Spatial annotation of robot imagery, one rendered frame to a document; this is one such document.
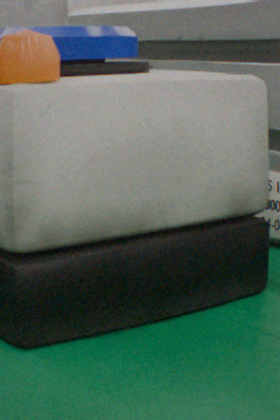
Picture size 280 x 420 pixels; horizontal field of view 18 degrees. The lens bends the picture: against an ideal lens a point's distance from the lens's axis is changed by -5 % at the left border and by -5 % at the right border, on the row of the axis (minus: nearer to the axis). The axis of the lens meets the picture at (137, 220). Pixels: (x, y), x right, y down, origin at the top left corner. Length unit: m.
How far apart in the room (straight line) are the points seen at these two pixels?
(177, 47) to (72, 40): 0.13
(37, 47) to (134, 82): 0.03
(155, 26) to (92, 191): 0.15
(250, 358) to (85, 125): 0.06
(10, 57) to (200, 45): 0.15
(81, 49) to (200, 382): 0.09
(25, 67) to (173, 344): 0.07
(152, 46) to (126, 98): 0.15
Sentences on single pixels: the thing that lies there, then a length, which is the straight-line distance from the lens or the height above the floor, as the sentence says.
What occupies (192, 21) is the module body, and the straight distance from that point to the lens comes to 0.32.
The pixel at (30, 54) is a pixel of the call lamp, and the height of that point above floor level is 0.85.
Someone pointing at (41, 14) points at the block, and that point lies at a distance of 0.41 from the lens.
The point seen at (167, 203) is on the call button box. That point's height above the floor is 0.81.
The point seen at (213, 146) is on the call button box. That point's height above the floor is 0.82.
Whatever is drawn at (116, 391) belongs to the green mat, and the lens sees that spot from 0.18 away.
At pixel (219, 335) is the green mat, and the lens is 0.21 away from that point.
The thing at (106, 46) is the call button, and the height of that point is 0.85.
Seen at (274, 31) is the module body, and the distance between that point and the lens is 0.29.
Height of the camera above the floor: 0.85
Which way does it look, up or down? 11 degrees down
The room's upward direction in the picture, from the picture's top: 1 degrees counter-clockwise
